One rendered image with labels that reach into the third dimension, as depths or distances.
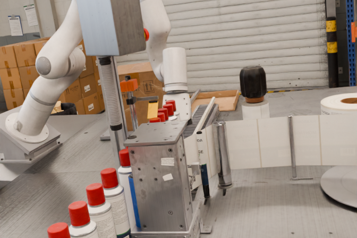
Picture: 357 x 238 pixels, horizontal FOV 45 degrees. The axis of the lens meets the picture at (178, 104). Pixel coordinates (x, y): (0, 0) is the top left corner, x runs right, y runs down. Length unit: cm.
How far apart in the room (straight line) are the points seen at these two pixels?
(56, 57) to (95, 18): 52
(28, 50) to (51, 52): 347
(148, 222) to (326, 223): 40
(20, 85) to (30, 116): 346
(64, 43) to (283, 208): 102
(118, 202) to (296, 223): 41
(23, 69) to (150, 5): 384
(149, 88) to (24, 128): 56
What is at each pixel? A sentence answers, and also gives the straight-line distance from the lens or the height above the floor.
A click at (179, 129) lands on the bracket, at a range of 92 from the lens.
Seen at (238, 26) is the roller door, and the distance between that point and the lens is 563.
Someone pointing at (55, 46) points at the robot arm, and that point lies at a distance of 172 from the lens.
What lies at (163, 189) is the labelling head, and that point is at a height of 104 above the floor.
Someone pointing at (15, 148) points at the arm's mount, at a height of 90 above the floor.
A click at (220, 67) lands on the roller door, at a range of 577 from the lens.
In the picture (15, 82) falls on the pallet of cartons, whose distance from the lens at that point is 539.
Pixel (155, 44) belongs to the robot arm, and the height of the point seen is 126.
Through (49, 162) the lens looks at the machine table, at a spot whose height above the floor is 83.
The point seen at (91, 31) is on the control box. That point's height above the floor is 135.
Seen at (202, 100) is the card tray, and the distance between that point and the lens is 249.
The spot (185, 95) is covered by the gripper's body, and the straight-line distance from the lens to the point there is 151.
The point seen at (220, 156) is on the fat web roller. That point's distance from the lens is 121.
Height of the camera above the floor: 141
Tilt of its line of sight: 14 degrees down
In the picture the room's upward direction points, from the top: 8 degrees counter-clockwise
